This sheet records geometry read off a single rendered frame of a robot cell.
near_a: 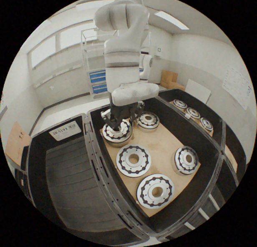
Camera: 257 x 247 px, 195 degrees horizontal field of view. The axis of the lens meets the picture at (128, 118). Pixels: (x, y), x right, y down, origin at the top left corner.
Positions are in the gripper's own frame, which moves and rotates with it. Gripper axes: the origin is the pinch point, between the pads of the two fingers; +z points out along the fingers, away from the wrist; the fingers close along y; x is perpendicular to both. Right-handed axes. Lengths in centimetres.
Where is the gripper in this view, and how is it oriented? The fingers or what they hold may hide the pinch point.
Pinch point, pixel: (125, 126)
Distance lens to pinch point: 26.7
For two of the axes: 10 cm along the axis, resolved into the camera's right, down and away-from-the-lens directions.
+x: 4.8, 6.0, -6.4
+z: 0.1, 7.3, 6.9
